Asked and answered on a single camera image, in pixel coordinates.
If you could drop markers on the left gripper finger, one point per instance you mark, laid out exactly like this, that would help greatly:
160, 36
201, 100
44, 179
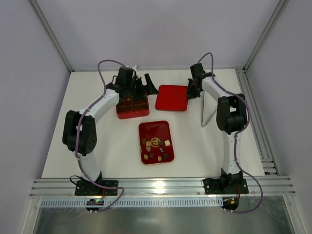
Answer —
149, 88
138, 91

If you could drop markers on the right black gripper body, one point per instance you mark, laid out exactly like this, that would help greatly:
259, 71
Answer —
193, 90

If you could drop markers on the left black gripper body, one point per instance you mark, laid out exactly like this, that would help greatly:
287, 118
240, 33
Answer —
140, 87

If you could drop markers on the red compartment chocolate box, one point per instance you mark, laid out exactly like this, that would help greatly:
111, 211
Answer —
132, 109

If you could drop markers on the red box lid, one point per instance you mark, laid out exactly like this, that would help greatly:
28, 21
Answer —
172, 98

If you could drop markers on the metal serving tongs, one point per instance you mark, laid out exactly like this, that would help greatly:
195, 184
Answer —
208, 108

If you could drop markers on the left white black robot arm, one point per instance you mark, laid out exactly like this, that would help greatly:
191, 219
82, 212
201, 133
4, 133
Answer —
80, 134

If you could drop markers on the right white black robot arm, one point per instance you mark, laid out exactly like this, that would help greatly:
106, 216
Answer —
232, 119

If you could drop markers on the red chocolate tray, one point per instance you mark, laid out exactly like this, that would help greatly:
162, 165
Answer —
155, 132

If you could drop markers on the cream square chocolate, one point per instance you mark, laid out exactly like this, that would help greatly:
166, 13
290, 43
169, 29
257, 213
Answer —
167, 143

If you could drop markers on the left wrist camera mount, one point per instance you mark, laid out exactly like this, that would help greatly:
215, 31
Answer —
136, 71

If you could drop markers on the right aluminium frame post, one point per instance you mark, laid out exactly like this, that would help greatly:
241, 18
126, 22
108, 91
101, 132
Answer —
269, 26

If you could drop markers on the aluminium frame post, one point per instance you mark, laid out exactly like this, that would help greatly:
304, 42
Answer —
50, 33
269, 26

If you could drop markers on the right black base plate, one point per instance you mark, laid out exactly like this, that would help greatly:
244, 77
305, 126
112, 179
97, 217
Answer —
214, 186

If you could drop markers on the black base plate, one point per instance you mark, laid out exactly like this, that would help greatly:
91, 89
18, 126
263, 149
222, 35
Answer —
214, 186
86, 188

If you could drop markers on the left aluminium frame post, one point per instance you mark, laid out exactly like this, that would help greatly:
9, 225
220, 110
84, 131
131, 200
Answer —
50, 33

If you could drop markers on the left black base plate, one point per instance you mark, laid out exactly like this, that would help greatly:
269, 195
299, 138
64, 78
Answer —
86, 188

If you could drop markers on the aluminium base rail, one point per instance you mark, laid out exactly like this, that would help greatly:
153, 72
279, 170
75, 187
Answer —
62, 187

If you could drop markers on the white slotted cable duct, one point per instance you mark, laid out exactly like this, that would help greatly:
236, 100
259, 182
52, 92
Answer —
132, 202

